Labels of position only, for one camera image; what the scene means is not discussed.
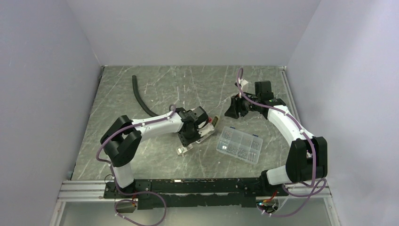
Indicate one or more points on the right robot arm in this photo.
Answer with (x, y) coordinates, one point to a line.
(307, 156)

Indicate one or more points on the white staple box tray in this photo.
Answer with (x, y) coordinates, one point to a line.
(182, 150)

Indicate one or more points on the clear plastic screw organizer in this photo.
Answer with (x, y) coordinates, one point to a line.
(240, 145)

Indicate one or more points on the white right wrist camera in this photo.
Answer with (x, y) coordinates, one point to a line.
(243, 84)

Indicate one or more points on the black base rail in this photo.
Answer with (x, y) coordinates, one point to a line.
(157, 193)

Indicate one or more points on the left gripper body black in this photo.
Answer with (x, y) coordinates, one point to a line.
(187, 138)

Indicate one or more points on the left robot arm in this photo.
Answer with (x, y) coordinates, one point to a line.
(120, 142)

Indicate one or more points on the aluminium frame rail front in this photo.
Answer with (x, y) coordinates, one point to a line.
(105, 190)

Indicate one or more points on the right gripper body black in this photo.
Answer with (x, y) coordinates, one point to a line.
(244, 106)

